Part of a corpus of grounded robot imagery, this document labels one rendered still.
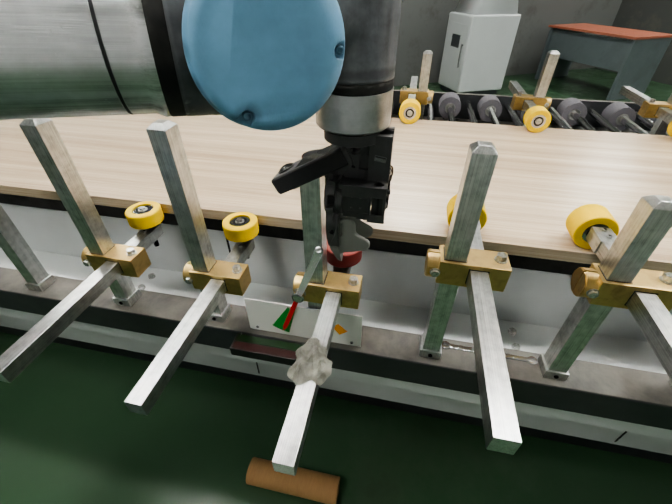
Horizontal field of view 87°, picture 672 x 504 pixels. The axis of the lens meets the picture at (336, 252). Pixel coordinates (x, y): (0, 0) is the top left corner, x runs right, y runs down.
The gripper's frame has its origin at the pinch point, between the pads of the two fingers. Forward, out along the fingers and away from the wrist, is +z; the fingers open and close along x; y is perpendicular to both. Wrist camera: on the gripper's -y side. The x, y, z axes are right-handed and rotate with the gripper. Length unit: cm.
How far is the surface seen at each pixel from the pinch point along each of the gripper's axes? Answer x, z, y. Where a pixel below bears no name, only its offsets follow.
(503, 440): -22.5, 4.6, 23.1
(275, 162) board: 52, 11, -30
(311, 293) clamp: 5.3, 15.8, -6.1
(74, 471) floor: -14, 101, -89
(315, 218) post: 6.1, -1.8, -4.8
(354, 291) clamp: 5.4, 13.6, 2.5
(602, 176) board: 62, 11, 64
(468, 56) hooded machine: 492, 51, 72
